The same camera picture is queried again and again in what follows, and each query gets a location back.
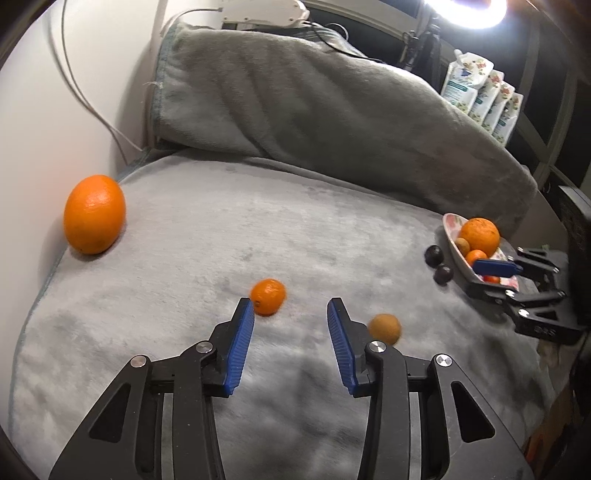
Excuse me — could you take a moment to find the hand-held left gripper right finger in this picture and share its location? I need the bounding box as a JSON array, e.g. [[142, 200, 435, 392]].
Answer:
[[327, 298, 536, 480]]

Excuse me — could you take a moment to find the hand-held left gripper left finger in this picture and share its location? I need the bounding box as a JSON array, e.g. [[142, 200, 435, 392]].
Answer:
[[48, 298, 256, 480]]

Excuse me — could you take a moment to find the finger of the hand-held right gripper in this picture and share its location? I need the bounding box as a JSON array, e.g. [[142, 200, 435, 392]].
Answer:
[[463, 276, 586, 345], [472, 247, 570, 278]]

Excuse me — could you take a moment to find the large mandarin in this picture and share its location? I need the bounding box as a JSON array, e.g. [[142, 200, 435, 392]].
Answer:
[[459, 218, 501, 254]]

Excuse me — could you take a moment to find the white floral bowl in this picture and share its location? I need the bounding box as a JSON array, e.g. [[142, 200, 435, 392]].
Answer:
[[442, 212, 520, 289]]

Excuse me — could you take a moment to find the medium tangerine with stem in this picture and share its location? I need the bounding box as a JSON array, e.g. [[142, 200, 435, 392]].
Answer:
[[250, 279, 287, 317]]

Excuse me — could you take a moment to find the grey fleece blanket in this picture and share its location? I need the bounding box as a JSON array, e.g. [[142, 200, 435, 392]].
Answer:
[[9, 21, 573, 480]]

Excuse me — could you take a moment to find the white floral refill pouch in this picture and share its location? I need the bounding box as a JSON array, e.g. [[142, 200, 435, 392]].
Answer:
[[492, 92, 525, 145], [482, 80, 516, 137], [468, 69, 505, 127], [441, 49, 495, 114]]

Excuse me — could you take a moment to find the large smooth orange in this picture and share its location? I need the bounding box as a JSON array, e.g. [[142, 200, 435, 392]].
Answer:
[[64, 174, 127, 255]]

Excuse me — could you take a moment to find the white power strip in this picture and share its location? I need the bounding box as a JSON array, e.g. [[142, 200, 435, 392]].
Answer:
[[221, 0, 309, 31]]

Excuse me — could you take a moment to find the white window frame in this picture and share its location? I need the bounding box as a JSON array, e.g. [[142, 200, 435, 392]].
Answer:
[[503, 18, 591, 195]]

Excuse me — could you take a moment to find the black cable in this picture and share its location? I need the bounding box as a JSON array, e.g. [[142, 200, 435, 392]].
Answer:
[[302, 18, 386, 64]]

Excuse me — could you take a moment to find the long white cable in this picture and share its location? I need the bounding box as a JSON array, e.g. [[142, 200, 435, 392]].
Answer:
[[48, 0, 145, 154]]

